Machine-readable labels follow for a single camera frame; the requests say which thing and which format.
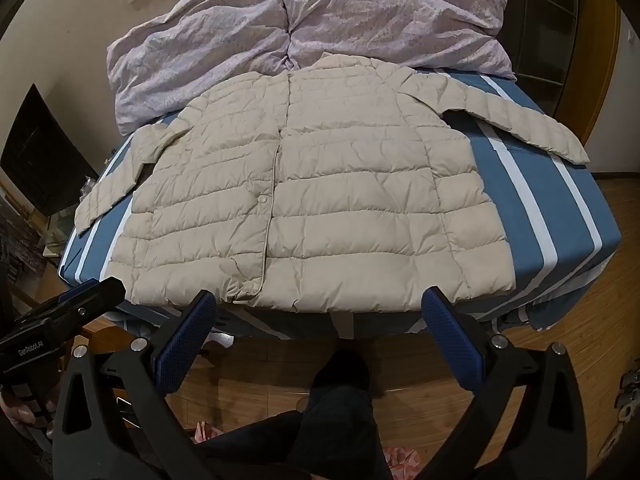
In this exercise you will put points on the grey patterned object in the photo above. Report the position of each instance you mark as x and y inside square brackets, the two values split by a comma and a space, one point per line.
[622, 410]

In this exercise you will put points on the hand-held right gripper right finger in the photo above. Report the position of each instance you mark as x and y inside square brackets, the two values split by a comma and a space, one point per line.
[452, 340]

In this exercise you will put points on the pink patterned cloth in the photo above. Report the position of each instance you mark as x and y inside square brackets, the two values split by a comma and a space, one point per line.
[402, 462]
[206, 431]

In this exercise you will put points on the person's dark trouser leg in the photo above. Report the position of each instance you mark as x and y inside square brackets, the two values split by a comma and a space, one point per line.
[330, 420]

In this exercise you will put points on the person's left hand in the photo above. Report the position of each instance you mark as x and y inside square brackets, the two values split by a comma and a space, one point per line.
[17, 410]

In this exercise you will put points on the white slipper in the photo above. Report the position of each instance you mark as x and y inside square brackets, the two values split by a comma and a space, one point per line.
[220, 338]

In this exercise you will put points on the dark flat screen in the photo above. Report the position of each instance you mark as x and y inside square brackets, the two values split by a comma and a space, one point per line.
[45, 155]

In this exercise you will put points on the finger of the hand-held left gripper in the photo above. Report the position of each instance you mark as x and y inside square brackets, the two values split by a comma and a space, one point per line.
[95, 297]

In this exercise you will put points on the wooden door with glass panels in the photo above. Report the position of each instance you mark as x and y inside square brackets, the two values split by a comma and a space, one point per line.
[550, 35]

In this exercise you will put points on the purple floral duvet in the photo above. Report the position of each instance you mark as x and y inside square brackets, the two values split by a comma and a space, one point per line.
[200, 35]

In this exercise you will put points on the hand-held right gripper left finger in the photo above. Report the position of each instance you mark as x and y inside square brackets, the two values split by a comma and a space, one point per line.
[182, 340]

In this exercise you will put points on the blue white striped bed sheet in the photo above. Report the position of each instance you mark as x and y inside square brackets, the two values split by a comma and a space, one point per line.
[530, 200]

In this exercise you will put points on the beige puffer jacket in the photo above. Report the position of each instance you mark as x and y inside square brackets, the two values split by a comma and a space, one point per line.
[325, 185]

